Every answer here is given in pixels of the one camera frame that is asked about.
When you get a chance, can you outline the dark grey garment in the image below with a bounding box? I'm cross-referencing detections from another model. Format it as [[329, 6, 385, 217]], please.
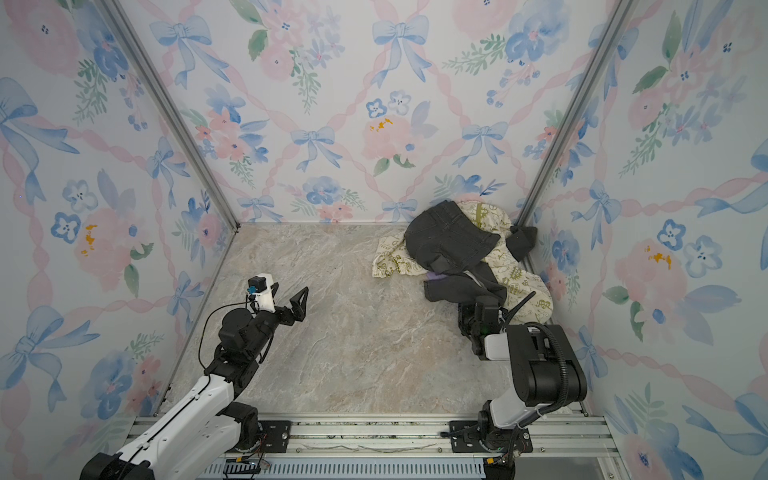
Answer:
[[404, 201, 507, 306]]

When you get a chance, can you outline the purple printed t-shirt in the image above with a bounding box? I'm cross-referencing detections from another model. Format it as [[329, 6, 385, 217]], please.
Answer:
[[426, 272, 449, 283]]

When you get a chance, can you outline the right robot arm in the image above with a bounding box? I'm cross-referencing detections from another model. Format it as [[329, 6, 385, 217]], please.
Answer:
[[443, 292, 588, 455]]

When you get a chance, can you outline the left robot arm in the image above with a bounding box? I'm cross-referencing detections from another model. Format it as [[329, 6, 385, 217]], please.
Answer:
[[80, 274, 309, 479]]

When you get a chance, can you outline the cream green printed cloth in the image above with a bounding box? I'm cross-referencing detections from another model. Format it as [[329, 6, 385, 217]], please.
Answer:
[[372, 200, 553, 323]]

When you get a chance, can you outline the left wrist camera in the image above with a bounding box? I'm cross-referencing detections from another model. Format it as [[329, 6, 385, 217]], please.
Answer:
[[246, 273, 276, 313]]

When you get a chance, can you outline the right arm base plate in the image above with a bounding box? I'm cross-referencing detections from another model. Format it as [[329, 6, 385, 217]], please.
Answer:
[[440, 420, 533, 455]]

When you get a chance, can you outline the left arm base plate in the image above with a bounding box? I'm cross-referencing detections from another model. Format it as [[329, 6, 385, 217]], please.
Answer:
[[233, 420, 293, 454]]

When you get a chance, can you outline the left aluminium frame post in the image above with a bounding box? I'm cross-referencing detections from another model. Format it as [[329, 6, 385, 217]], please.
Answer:
[[95, 0, 241, 232]]

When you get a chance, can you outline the aluminium frame post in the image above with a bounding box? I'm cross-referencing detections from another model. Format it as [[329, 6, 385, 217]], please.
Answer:
[[517, 0, 636, 225], [95, 0, 241, 232]]

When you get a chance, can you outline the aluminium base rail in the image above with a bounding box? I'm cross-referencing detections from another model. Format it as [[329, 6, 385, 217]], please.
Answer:
[[198, 407, 629, 479]]

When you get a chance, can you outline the right aluminium frame post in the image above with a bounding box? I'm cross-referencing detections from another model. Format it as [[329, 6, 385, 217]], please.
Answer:
[[517, 0, 636, 225]]

